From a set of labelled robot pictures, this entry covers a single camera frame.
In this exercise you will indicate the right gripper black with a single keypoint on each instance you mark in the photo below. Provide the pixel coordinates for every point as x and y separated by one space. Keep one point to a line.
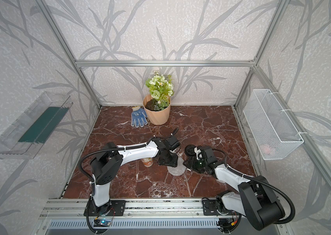
191 163

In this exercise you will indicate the blue work glove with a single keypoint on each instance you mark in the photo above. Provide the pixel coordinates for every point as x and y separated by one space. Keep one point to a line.
138 117

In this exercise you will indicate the black plastic cup lid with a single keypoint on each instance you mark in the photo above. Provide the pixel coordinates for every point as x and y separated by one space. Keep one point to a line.
190 150

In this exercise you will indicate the clear acrylic wall shelf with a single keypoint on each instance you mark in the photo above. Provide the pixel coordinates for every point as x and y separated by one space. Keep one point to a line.
10 147

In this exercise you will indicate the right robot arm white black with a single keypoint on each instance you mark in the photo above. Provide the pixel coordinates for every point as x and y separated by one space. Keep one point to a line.
252 197

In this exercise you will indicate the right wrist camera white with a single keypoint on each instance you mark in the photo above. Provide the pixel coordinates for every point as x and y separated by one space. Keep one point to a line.
197 153

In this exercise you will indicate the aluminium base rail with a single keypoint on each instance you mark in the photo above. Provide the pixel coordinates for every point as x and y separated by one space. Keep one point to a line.
135 213

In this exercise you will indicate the pink object in basket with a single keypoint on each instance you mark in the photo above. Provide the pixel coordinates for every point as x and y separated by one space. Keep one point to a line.
267 150

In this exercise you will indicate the green mat in shelf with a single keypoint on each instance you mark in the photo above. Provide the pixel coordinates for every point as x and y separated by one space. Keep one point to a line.
42 128

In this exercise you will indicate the terracotta flower pot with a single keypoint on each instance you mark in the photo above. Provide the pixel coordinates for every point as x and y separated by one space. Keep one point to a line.
156 117

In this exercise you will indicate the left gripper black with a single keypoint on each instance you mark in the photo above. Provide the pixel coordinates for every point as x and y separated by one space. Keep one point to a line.
173 164

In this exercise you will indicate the translucent round leak-proof paper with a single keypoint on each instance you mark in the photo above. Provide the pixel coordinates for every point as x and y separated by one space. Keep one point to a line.
179 169

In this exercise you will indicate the paper milk tea cup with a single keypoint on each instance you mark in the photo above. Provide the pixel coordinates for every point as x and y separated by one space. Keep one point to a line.
147 162

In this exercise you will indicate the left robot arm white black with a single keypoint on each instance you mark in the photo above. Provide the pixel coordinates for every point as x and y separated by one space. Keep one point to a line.
108 161

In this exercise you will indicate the white wire mesh basket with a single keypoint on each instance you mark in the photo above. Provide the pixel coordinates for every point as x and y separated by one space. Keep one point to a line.
270 124

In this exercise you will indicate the green white artificial flowers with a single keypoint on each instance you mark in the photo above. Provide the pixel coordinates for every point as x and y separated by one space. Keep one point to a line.
161 89

